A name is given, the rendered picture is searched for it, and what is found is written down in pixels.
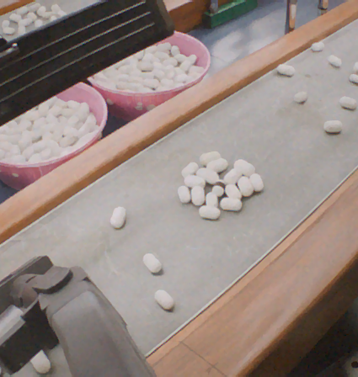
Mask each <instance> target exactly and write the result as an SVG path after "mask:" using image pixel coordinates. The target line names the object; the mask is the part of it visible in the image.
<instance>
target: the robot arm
mask: <svg viewBox="0 0 358 377"><path fill-rule="evenodd" d="M126 326H127V325H126V322H125V321H124V319H123V317H122V316H121V314H120V313H119V312H118V311H117V310H116V309H115V308H114V306H113V305H112V304H111V302H110V301H108V300H107V298H106V297H105V296H104V294H103V293H102V292H101V290H100V289H99V288H98V286H97V285H96V284H95V283H94V281H93V280H92V279H91V278H90V277H89V276H88V274H87V273H86V272H85V270H84V269H82V267H81V266H79V265H73V266H71V267H70V268H69V267H58V266H53V264H52V262H51V260H50V258H49V257H48V256H47V255H41V256H34V257H33V258H32V259H30V260H28V261H27V262H25V263H24V264H23V265H20V266H18V267H17V268H16V269H14V270H12V271H11V273H10V274H9V275H6V276H5V277H2V278H1V279H0V368H1V369H2V370H3V371H4V372H6V373H7V374H9V375H10V376H12V374H15V373H17V372H19V370H21V369H22V368H23V367H24V366H25V365H26V364H27V363H28V362H29V361H30V360H31V359H32V358H33V357H34V356H35V355H37V354H38V353H39V352H41V351H42V349H43V348H44V347H48V348H49V349H51V350H52V349H53V348H54V347H55V346H56V345H57V344H58V343H59V342H60V344H61V346H62V348H63V352H64V355H65V357H66V361H67V365H68V368H69V369H70V372H71V374H72V377H157V376H156V374H155V370H154V369H152V368H151V366H150V364H149V363H148V362H147V361H146V359H145V357H144V356H143V354H142V353H141V351H140V349H139V347H138V346H137V345H136V343H135V342H134V340H133V339H132V337H131V335H130V333H129V332H128V331H127V329H126Z"/></svg>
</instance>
